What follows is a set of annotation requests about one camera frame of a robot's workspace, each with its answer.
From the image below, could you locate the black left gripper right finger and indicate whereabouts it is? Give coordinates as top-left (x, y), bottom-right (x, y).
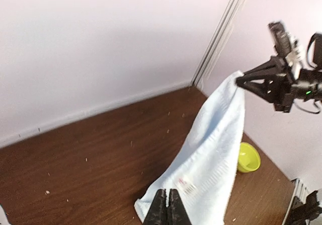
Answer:
top-left (167, 189), bottom-right (191, 225)

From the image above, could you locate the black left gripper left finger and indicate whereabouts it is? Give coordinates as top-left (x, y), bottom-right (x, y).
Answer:
top-left (143, 189), bottom-right (168, 225)

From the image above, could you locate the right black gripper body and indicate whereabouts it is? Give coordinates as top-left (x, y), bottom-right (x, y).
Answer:
top-left (268, 22), bottom-right (321, 113)

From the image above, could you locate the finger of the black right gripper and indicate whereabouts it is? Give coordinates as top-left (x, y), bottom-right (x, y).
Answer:
top-left (243, 56), bottom-right (286, 79)
top-left (235, 75), bottom-right (275, 103)

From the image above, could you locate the light blue towel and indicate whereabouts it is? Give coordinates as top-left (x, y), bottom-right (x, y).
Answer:
top-left (134, 71), bottom-right (245, 224)

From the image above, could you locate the lime green plastic bowl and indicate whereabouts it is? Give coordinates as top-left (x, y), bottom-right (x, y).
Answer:
top-left (237, 142), bottom-right (261, 173)

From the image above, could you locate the right aluminium frame post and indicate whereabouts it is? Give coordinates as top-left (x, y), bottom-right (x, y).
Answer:
top-left (191, 0), bottom-right (246, 87)

